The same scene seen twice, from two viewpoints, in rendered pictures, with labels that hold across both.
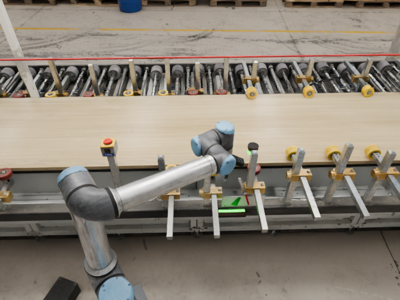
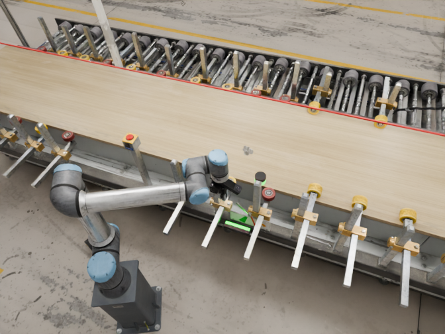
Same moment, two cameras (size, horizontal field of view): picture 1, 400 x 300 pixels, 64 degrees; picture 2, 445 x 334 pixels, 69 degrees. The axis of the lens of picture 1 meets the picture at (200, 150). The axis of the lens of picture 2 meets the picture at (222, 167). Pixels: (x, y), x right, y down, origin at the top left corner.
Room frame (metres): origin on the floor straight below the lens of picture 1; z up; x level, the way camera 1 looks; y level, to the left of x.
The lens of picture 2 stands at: (0.29, -0.58, 2.53)
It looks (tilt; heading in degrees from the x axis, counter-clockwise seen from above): 51 degrees down; 27
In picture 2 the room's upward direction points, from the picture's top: 5 degrees counter-clockwise
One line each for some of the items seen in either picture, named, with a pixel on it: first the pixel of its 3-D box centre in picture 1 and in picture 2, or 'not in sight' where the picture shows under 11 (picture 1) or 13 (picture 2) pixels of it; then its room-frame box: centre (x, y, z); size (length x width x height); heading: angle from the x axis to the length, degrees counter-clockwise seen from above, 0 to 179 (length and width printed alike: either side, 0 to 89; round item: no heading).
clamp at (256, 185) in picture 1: (252, 187); (259, 212); (1.26, -0.31, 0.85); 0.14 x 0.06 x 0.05; 92
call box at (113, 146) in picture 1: (109, 147); (131, 142); (1.23, 0.47, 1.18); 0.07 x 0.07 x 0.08; 2
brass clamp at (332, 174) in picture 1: (341, 174); (351, 230); (1.27, -0.81, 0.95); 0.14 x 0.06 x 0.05; 92
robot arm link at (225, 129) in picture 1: (224, 135); (218, 163); (1.17, -0.11, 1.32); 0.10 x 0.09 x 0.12; 124
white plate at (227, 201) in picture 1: (243, 201); (249, 221); (1.23, -0.26, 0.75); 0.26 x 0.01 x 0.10; 92
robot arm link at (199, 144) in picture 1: (206, 144); (195, 168); (1.10, -0.03, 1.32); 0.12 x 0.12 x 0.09; 34
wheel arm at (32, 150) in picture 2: not in sight; (28, 154); (1.12, 1.42, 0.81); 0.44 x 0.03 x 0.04; 2
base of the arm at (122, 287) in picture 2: not in sight; (112, 279); (0.62, 0.37, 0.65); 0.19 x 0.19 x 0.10
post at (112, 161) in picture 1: (117, 181); (142, 169); (1.23, 0.47, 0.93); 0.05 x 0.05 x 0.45; 2
